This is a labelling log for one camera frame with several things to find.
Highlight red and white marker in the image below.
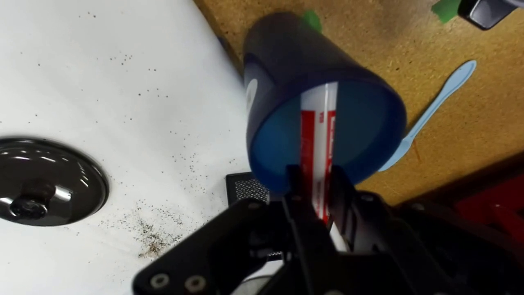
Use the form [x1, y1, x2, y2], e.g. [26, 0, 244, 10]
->
[298, 80, 350, 254]

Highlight green tape mark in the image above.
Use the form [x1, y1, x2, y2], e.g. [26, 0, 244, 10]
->
[430, 0, 463, 25]

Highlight red and black microwave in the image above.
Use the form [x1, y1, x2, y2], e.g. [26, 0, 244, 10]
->
[391, 149, 524, 259]

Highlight blue plastic cup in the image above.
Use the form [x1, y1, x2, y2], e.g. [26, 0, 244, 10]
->
[242, 12, 407, 198]

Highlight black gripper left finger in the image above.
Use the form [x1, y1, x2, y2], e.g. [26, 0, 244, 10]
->
[132, 162, 332, 295]

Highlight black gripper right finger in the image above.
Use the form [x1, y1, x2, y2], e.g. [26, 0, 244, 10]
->
[325, 166, 524, 295]

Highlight grey pot with black handles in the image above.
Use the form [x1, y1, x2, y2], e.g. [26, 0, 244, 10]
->
[456, 0, 524, 31]

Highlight white cloth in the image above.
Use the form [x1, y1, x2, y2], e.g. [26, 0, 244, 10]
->
[0, 0, 285, 295]

